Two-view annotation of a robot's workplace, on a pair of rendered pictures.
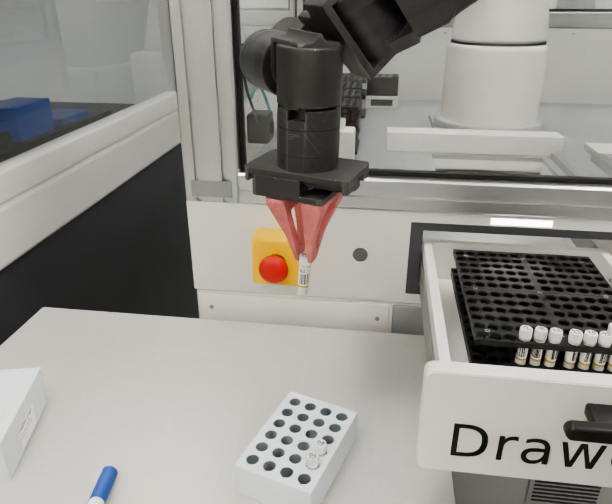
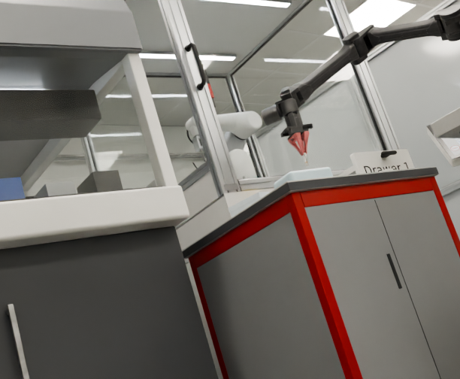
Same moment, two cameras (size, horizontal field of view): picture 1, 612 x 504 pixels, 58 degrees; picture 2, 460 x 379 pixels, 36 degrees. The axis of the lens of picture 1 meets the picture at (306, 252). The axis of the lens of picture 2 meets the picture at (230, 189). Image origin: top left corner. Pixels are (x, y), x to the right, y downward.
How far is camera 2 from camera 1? 232 cm
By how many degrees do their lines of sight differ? 60
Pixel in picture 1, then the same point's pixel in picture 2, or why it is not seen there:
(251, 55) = (269, 110)
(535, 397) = (372, 156)
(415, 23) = (304, 97)
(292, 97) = (293, 108)
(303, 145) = (298, 119)
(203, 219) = (231, 199)
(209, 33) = (217, 134)
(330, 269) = not seen: hidden behind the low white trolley
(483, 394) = (364, 156)
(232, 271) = not seen: hidden behind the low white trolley
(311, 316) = not seen: hidden behind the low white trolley
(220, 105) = (225, 157)
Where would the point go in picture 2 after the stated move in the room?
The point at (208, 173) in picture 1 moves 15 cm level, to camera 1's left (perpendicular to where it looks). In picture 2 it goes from (228, 181) to (197, 182)
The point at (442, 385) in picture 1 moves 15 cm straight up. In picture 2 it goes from (356, 156) to (342, 116)
